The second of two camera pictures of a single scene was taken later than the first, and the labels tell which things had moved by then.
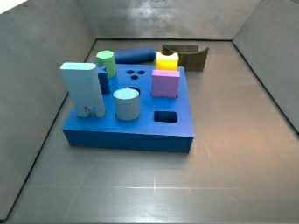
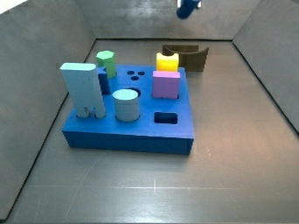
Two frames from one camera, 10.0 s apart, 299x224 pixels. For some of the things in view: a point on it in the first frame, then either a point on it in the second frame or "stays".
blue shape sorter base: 164,128 stays
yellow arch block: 166,62 stays
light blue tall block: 82,83 stays
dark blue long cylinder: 137,55 -> 188,8
